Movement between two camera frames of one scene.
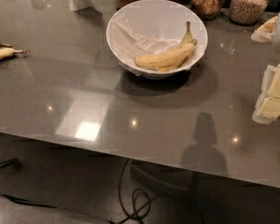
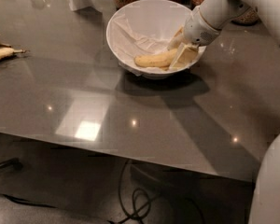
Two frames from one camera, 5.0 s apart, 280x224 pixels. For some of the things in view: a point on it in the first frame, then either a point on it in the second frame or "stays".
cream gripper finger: [273, 99] to [185, 55]
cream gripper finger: [266, 32] to [177, 42]
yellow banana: [168, 59] stays
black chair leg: [13, 162] stays
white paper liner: [128, 46] stays
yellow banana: [1, 53] stays
